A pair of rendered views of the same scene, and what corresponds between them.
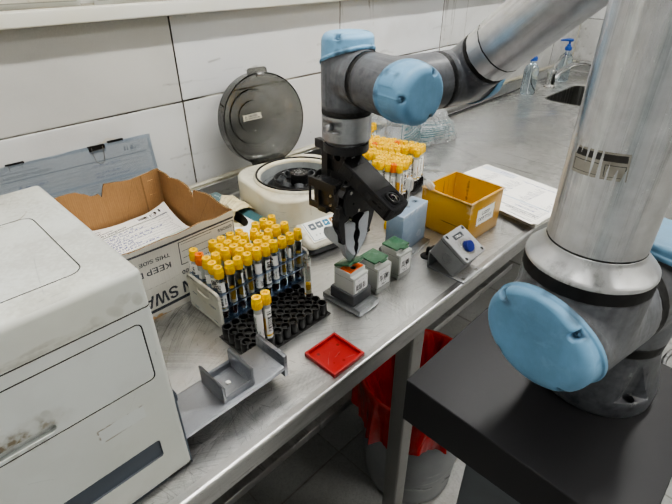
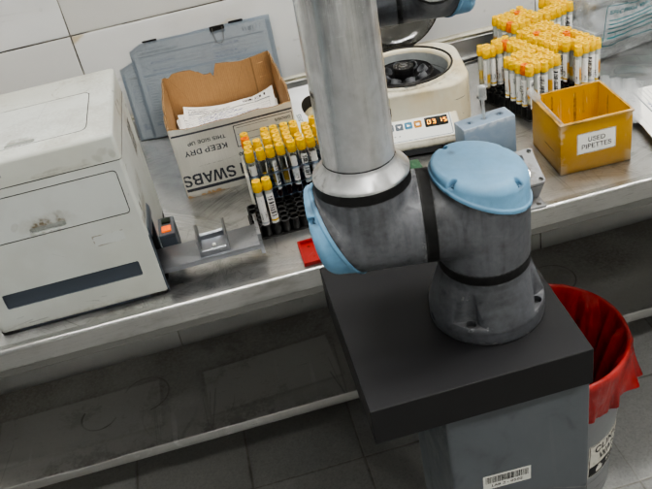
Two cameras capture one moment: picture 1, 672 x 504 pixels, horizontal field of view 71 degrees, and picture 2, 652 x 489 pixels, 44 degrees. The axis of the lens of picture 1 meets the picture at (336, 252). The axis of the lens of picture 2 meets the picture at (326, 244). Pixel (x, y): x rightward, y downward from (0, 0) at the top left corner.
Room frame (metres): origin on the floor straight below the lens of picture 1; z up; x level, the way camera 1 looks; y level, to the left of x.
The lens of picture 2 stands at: (-0.29, -0.73, 1.65)
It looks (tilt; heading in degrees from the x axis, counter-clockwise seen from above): 34 degrees down; 40
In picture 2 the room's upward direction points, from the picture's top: 12 degrees counter-clockwise
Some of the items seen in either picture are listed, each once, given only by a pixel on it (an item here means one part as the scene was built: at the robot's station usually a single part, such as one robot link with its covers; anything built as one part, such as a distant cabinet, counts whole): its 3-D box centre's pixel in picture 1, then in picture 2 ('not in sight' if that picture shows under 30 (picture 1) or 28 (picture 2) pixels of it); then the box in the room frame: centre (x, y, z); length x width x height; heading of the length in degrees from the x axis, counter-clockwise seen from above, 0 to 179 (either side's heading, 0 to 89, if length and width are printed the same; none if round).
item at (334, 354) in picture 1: (334, 354); (320, 248); (0.56, 0.00, 0.88); 0.07 x 0.07 x 0.01; 46
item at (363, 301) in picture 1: (350, 293); not in sight; (0.70, -0.03, 0.89); 0.09 x 0.05 x 0.04; 48
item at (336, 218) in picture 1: (344, 218); not in sight; (0.68, -0.01, 1.06); 0.05 x 0.02 x 0.09; 138
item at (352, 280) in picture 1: (350, 280); not in sight; (0.70, -0.03, 0.92); 0.05 x 0.04 x 0.06; 48
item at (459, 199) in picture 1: (460, 206); (580, 127); (0.99, -0.29, 0.93); 0.13 x 0.13 x 0.10; 43
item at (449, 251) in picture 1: (448, 247); (511, 173); (0.82, -0.23, 0.92); 0.13 x 0.07 x 0.08; 46
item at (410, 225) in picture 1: (406, 227); (485, 143); (0.89, -0.15, 0.92); 0.10 x 0.07 x 0.10; 142
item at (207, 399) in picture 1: (213, 389); (200, 245); (0.45, 0.17, 0.92); 0.21 x 0.07 x 0.05; 136
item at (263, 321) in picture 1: (274, 299); (291, 190); (0.63, 0.10, 0.93); 0.17 x 0.09 x 0.11; 136
